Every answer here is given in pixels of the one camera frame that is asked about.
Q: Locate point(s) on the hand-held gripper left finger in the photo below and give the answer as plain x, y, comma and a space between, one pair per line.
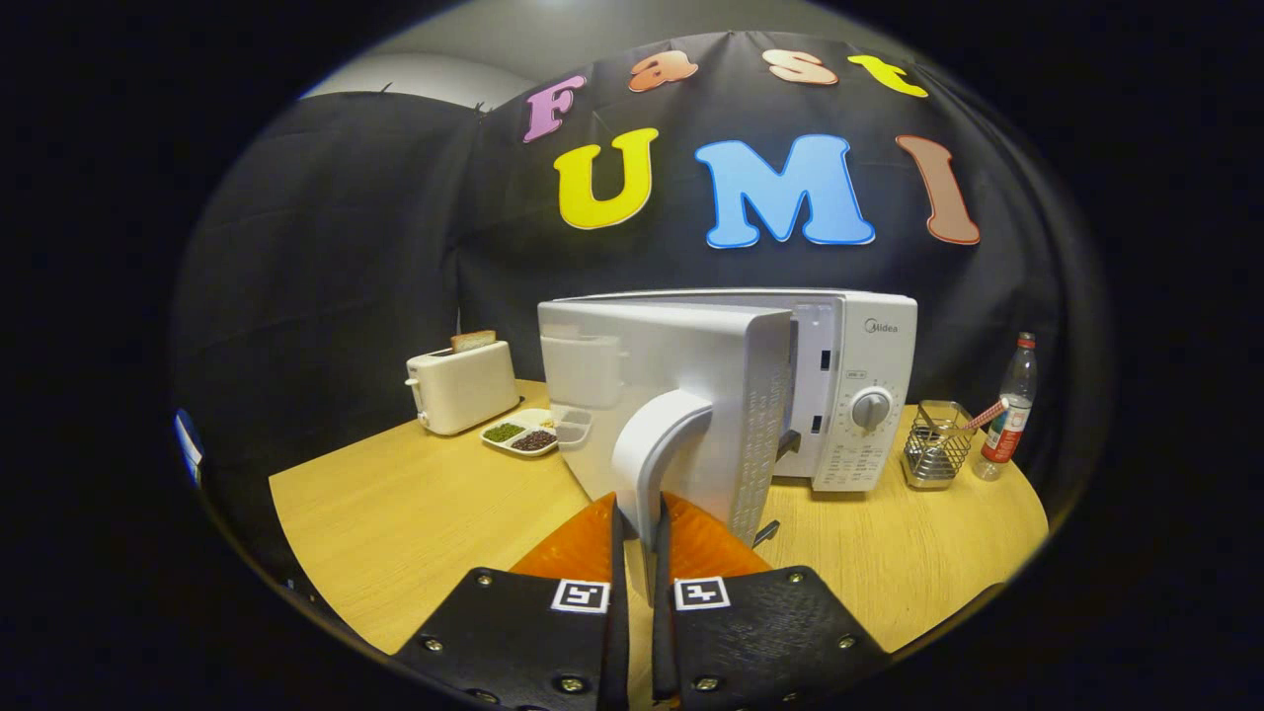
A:
620, 632

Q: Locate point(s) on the toast bread slice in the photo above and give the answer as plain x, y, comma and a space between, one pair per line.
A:
474, 341

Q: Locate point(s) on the white divided bean dish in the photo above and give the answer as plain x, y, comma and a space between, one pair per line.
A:
521, 434

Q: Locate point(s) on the white microwave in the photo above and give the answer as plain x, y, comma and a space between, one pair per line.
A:
691, 365

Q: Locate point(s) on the clear plastic water bottle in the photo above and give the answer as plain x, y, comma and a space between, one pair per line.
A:
1007, 434

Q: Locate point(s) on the cream toaster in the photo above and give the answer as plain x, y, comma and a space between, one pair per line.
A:
469, 390

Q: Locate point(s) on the red striped straw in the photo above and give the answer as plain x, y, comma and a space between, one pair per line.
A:
987, 413

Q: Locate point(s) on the metal mesh utensil holder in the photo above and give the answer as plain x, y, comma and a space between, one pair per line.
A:
933, 454

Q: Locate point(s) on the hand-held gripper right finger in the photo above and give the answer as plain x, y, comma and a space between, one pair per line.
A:
664, 632

